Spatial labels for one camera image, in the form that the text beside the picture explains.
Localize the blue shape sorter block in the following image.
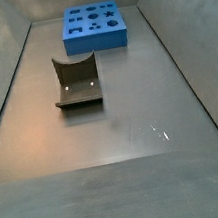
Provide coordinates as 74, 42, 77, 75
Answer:
62, 0, 128, 56

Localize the black curved holder bracket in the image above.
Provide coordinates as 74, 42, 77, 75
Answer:
52, 53, 103, 109

